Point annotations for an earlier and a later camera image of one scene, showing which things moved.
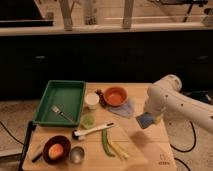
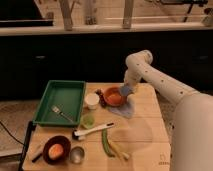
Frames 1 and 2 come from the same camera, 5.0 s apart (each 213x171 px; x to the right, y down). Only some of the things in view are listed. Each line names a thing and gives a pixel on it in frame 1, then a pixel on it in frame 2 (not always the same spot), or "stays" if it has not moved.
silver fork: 55,108 stays
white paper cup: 91,100 stays
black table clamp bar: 31,128 stays
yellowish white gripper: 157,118 → 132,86
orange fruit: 55,151 stays
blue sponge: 145,120 → 125,90
